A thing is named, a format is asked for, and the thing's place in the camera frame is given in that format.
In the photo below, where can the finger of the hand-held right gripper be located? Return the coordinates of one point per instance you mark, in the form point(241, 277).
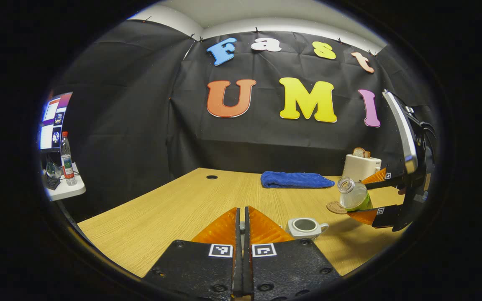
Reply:
point(389, 216)
point(396, 180)

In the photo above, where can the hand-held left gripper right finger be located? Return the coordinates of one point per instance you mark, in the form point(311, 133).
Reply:
point(247, 259)

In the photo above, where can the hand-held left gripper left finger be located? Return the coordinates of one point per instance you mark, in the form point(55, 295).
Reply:
point(237, 259)

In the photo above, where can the white teacup lid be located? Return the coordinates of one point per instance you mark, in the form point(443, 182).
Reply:
point(242, 228)

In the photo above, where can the clear green-label water bottle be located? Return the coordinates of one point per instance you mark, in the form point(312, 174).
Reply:
point(352, 196)

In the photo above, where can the round brown coaster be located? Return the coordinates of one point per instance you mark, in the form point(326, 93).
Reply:
point(334, 207)

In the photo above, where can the white ceramic teacup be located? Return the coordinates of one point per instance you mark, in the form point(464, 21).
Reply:
point(297, 230)

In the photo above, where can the red-cap plastic bottle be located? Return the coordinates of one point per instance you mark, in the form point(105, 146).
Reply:
point(67, 163)

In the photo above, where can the white toaster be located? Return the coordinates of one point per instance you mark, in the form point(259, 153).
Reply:
point(358, 167)

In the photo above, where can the light bread slice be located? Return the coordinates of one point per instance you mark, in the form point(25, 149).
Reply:
point(358, 152)

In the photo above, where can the blue towel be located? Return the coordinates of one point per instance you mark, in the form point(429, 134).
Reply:
point(295, 179)

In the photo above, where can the black backdrop cloth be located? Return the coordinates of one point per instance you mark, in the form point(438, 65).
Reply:
point(140, 125)

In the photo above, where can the white side table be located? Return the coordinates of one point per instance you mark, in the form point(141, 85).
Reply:
point(69, 191)

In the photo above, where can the computer monitor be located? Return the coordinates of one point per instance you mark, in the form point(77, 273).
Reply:
point(55, 121)

